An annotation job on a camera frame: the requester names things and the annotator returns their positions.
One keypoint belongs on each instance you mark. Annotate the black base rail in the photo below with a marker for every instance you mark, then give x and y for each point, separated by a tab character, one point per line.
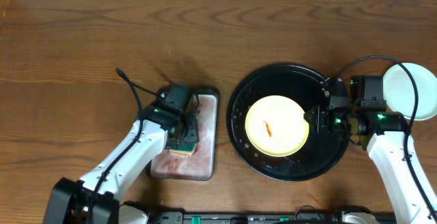
256	219

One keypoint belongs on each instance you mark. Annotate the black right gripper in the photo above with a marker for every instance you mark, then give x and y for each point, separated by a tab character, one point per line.
319	115

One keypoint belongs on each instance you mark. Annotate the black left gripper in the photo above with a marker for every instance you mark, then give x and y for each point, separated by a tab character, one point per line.
190	135

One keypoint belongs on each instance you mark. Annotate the green yellow sponge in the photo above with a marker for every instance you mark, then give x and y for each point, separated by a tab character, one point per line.
186	149

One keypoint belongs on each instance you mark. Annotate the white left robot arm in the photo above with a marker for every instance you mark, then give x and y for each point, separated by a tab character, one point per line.
98	193

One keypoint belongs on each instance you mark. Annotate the yellow plate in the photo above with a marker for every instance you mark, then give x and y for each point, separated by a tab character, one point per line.
275	126

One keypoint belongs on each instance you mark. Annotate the black round tray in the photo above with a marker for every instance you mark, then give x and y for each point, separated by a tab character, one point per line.
303	85

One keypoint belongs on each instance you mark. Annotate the light blue plate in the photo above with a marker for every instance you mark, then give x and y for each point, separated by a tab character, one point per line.
399	93

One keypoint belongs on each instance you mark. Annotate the black rectangular soap tray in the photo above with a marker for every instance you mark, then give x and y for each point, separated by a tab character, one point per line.
200	165

